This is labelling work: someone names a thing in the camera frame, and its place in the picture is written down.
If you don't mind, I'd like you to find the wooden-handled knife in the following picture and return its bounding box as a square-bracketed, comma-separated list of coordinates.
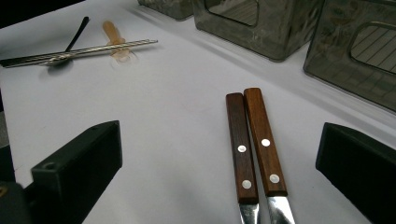
[243, 87, 296, 224]
[225, 91, 260, 224]

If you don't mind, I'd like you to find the clear amber plastic spoon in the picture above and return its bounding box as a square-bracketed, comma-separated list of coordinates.
[102, 20, 133, 64]

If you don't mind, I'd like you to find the black metal spoon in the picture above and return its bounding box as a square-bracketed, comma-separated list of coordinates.
[46, 16, 91, 69]

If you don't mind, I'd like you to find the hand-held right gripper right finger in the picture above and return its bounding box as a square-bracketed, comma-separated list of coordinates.
[316, 121, 396, 224]

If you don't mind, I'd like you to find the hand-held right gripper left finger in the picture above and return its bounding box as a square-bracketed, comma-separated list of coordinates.
[30, 120, 123, 224]

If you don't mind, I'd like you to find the smoky clear plastic bin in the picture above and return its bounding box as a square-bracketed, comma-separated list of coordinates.
[191, 0, 325, 62]
[303, 0, 396, 113]
[137, 0, 195, 21]

